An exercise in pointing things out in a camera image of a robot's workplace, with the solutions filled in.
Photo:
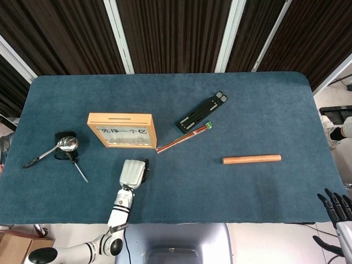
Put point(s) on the black folding stand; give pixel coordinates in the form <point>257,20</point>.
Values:
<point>198,112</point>

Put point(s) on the red-brown packaged chopsticks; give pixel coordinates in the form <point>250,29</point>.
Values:
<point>181,139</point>

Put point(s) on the black metal frame bar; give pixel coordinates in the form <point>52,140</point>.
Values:
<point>8,121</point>

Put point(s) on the white partition post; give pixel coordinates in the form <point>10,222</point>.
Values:
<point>229,38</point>
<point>118,35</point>
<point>16,59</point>
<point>335,71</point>
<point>270,35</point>

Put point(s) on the black case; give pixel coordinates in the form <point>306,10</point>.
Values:
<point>334,111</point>

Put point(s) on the black round base tool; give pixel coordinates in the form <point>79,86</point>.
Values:
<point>58,135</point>

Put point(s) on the cardboard box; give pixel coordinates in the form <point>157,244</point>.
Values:
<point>16,242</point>

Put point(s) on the blue table cloth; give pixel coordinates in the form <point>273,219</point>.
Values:
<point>192,192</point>

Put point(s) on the person leg black sock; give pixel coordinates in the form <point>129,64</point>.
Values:
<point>347,126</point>

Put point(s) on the white sneaker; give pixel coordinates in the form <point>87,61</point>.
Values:
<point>325,123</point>

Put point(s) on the wooden coin box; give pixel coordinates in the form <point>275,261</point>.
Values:
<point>121,118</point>

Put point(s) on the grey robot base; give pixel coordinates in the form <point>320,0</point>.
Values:
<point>176,236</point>

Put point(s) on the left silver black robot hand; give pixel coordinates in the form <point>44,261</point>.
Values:
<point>133,173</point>

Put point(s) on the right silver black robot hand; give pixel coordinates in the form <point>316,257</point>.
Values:
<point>345,239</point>

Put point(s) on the wooden rolling pin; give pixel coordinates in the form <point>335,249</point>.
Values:
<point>251,159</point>

